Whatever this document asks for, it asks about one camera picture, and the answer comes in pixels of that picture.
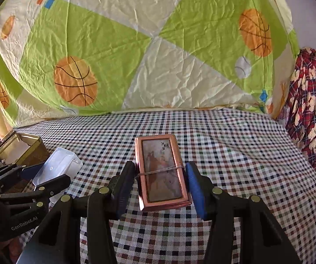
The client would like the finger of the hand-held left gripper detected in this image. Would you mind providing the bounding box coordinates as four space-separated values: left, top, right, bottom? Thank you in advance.
0 174 72 207
0 163 45 183

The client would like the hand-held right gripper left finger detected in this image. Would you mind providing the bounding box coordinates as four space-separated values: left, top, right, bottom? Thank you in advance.
16 161 136 264

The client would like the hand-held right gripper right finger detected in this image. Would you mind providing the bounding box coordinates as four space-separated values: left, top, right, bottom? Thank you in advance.
185 162 301 264

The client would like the gold tin box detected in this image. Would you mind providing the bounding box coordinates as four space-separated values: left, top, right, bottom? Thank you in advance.
0 132 49 193

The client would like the clear plastic box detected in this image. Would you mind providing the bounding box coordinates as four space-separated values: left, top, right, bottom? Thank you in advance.
32 147 83 204

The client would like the copper framed box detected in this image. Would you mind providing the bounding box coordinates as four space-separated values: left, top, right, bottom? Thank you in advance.
134 134 192 212

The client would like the checkered tablecloth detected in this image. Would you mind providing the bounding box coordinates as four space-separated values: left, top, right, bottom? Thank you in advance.
10 108 316 264

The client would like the red bear print cloth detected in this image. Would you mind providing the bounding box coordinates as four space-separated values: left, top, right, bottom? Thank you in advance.
277 47 316 171

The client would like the green basketball print sheet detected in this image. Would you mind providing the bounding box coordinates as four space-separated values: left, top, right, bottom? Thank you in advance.
0 0 301 132

